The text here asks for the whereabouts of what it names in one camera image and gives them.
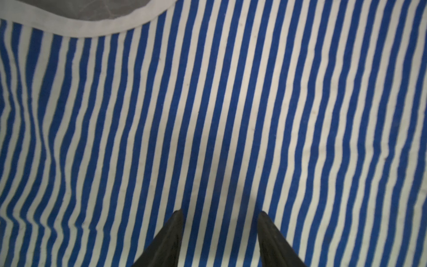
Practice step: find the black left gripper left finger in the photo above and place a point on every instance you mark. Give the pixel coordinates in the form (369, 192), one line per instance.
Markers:
(164, 250)

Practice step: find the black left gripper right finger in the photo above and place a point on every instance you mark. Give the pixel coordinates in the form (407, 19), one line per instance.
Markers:
(275, 251)

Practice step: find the blue white striped tank top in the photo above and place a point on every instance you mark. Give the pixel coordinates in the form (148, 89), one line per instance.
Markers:
(314, 112)

